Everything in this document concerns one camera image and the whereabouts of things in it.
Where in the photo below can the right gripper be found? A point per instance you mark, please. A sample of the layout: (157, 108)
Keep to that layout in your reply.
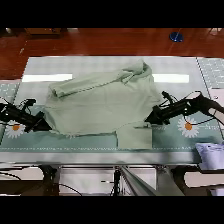
(166, 112)

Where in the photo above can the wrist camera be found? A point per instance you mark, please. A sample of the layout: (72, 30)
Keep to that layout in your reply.
(30, 101)
(167, 96)

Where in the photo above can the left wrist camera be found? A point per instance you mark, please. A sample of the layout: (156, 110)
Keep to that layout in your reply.
(30, 101)

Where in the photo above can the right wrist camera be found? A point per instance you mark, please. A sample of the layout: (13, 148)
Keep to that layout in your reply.
(167, 96)

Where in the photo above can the light blue garment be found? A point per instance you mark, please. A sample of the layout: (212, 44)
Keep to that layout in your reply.
(211, 155)

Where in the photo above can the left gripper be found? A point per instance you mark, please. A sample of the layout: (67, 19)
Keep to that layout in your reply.
(32, 121)

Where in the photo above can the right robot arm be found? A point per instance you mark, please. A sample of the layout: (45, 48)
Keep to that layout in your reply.
(203, 101)

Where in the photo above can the silver frame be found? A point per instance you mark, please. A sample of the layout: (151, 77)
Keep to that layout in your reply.
(140, 186)

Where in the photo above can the pale green T-shirt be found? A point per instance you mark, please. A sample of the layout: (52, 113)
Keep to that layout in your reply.
(103, 106)

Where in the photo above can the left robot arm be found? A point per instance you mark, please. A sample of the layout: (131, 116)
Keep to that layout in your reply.
(10, 115)

